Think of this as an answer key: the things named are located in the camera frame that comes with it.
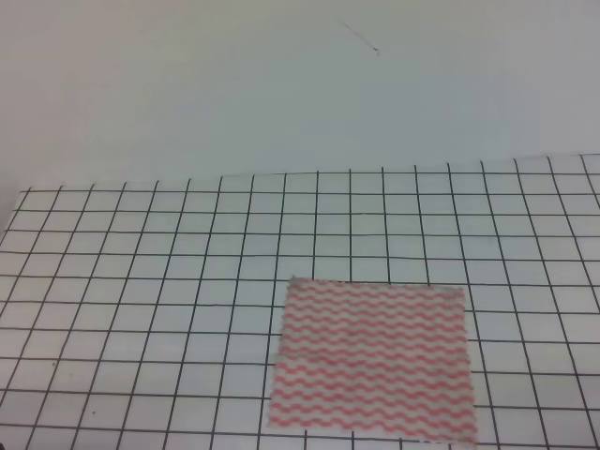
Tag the pink wavy striped towel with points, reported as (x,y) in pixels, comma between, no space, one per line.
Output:
(375,358)

